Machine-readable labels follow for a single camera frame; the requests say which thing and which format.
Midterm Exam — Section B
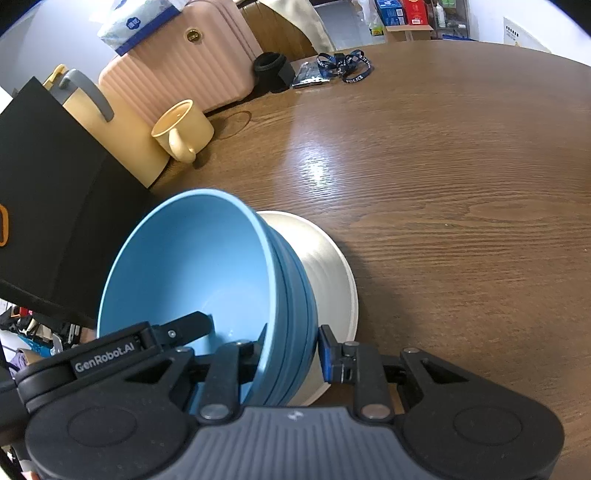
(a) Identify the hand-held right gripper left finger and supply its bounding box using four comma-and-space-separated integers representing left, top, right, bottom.
126, 323, 269, 424

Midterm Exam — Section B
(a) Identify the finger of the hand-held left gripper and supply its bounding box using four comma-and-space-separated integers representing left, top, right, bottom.
150, 311, 214, 350

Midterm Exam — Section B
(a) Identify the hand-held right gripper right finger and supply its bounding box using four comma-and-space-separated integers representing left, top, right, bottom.
320, 324, 470, 424

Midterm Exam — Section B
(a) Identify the pile of assorted clutter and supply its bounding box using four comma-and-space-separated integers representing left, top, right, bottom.
0, 300, 98, 370

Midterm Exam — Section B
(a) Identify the black paper bag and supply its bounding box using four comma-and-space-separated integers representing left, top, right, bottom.
0, 76, 153, 324

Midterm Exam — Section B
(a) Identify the yellow mug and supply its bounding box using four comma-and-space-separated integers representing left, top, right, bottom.
151, 99, 216, 164

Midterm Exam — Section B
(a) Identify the pink ribbed suitcase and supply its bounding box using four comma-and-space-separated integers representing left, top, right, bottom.
98, 0, 264, 114

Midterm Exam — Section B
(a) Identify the black cylindrical cup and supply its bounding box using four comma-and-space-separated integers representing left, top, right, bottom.
253, 52, 297, 93

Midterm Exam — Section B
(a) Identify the clear plastic packet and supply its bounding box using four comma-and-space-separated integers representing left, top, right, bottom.
291, 62, 331, 90

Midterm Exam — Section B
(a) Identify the blue and white tissue pack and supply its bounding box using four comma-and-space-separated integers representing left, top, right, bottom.
97, 0, 188, 57

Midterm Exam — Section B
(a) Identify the cardboard box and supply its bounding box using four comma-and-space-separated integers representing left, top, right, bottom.
383, 24, 435, 44

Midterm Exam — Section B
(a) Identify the white plastic bag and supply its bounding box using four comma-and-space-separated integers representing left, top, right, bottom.
362, 0, 387, 36

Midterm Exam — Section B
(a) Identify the blue box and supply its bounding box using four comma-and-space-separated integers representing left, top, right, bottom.
375, 0, 407, 27

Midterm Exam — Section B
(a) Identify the red box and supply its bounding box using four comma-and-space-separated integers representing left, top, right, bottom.
404, 0, 433, 27

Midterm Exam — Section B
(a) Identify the white notice board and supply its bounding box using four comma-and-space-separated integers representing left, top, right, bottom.
503, 16, 553, 54

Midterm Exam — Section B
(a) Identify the yellow kettle with grey handle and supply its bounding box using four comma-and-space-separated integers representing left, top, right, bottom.
42, 65, 170, 189

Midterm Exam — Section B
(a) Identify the blue lanyard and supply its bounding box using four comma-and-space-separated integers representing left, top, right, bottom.
316, 50, 375, 86

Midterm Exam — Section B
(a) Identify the wire rack with bottles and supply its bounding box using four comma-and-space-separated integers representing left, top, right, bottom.
434, 0, 472, 40

